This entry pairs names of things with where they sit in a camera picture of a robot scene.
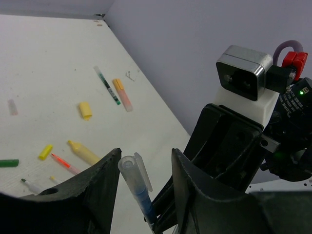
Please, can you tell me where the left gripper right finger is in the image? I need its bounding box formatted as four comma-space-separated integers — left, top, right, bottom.
172, 149, 312, 234

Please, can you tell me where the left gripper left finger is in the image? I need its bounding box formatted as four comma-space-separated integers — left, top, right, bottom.
0, 148, 121, 234

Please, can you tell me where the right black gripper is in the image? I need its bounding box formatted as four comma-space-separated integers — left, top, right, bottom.
153, 104, 263, 232

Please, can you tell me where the orange thin highlighter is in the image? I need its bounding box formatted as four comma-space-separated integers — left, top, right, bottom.
50, 153, 80, 175

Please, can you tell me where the yellow capped white marker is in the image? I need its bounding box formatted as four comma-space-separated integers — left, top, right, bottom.
49, 176, 62, 185

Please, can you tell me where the yellow thick highlighter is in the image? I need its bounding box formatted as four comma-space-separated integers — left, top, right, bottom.
67, 140, 100, 166

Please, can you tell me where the green marker pen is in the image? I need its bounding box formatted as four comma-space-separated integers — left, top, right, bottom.
21, 178, 45, 194

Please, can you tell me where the clear blue pen cap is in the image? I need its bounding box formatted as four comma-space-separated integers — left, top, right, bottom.
118, 152, 153, 195

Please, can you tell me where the yellow marker cap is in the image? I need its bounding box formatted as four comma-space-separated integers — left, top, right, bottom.
38, 144, 53, 160

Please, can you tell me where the green marker cap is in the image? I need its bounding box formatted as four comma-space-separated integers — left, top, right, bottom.
0, 159, 19, 168

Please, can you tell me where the yellow thick highlighter cap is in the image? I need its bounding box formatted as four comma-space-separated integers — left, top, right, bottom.
78, 102, 92, 120

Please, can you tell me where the clear orange highlighter cap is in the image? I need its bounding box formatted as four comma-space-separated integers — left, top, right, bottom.
8, 99, 18, 116

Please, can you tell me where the orange thick highlighter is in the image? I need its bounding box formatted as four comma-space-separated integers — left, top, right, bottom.
113, 78, 133, 112

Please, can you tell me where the green gel pen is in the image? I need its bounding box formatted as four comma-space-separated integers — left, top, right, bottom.
94, 66, 121, 105

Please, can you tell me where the blue green pen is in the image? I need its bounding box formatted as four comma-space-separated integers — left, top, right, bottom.
134, 189, 157, 224

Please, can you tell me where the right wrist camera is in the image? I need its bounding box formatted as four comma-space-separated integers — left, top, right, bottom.
213, 45, 279, 127

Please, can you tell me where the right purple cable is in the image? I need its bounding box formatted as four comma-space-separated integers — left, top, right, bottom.
272, 39, 308, 81

